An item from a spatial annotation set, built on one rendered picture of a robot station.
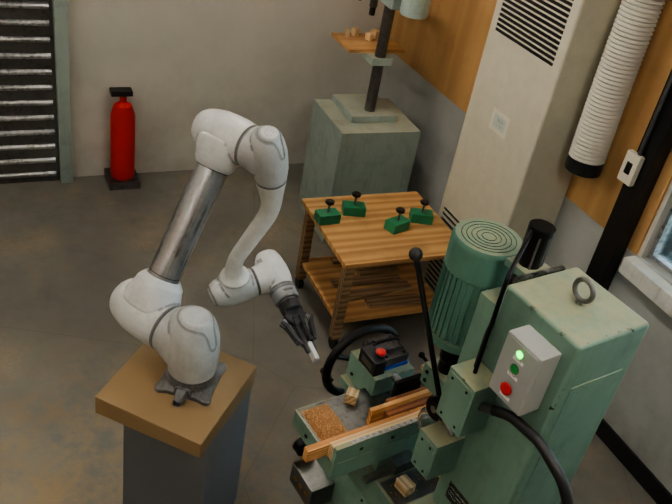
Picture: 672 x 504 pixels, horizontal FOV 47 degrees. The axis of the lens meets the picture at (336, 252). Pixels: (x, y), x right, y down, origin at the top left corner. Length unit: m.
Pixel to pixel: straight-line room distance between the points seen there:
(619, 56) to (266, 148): 1.56
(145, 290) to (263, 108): 2.74
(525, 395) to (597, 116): 1.84
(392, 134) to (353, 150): 0.24
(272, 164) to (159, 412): 0.82
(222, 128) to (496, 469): 1.22
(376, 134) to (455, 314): 2.41
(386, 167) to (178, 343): 2.31
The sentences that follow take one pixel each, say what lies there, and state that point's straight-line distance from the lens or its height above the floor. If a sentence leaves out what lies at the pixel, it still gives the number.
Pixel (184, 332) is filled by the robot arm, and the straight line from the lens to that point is 2.30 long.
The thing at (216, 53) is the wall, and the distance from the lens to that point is 4.74.
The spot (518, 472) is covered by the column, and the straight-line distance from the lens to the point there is 1.84.
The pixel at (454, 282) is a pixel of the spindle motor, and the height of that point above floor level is 1.40.
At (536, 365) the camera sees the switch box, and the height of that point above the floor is 1.46.
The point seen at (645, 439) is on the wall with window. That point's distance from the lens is 3.60.
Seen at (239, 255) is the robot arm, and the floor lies 0.98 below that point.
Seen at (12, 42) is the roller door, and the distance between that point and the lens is 4.49.
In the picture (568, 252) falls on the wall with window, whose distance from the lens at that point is 3.73.
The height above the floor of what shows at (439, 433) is 1.08.
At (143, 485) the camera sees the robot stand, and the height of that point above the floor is 0.28.
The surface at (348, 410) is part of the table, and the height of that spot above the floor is 0.90.
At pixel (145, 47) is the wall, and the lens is 4.62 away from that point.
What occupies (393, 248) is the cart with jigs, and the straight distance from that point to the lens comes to 3.56.
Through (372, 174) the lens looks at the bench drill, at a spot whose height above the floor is 0.44.
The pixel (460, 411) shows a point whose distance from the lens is 1.79.
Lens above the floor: 2.43
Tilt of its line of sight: 33 degrees down
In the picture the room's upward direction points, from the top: 11 degrees clockwise
